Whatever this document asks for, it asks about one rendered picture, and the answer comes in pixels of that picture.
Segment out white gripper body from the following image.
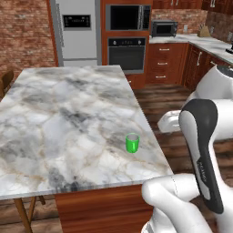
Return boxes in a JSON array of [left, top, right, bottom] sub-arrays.
[[157, 109, 183, 134]]

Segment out wooden base cupboard run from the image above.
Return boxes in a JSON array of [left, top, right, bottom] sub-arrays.
[[183, 43, 233, 92]]

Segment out wooden island base cabinet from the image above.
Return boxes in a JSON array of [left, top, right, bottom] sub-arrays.
[[54, 183, 155, 233]]

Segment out black countertop toaster oven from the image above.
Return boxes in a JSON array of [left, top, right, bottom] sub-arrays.
[[151, 19, 179, 38]]

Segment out wooden oven housing cabinet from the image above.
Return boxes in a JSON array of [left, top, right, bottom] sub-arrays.
[[100, 0, 154, 91]]

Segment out built-in black microwave oven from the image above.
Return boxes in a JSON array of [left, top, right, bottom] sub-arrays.
[[105, 4, 152, 32]]

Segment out wooden chair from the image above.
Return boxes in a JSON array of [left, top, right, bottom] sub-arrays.
[[0, 69, 15, 100]]

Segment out wooden drawer cabinet run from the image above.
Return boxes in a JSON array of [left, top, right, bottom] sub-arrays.
[[145, 42, 189, 86]]

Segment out grey fridge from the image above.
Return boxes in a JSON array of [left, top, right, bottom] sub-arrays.
[[49, 0, 103, 68]]

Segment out wooden knife block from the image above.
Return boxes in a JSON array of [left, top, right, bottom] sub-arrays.
[[198, 24, 212, 38]]

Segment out wooden wall cupboards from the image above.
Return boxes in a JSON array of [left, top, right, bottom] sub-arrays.
[[152, 0, 233, 11]]

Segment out green mug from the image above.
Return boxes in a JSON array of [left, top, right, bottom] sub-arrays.
[[125, 132, 141, 154]]

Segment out wooden stool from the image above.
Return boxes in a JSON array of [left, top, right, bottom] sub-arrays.
[[13, 195, 46, 233]]

